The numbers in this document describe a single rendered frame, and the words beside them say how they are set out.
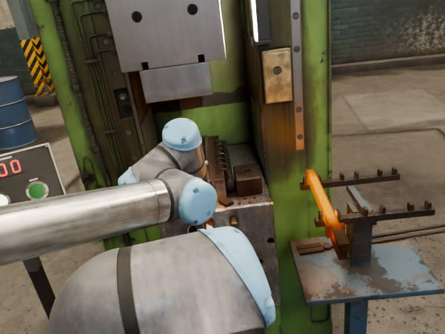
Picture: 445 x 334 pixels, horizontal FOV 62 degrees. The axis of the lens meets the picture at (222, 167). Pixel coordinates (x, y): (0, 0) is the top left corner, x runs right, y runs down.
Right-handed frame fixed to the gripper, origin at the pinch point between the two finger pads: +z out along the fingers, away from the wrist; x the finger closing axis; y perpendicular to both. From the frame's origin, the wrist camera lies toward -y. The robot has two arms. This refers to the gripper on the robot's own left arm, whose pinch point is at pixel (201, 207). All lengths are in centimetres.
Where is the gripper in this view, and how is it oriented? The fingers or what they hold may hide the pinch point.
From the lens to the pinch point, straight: 104.0
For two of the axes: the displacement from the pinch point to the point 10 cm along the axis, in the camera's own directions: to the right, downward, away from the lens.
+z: 0.8, 5.8, 8.1
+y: 1.1, 8.0, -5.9
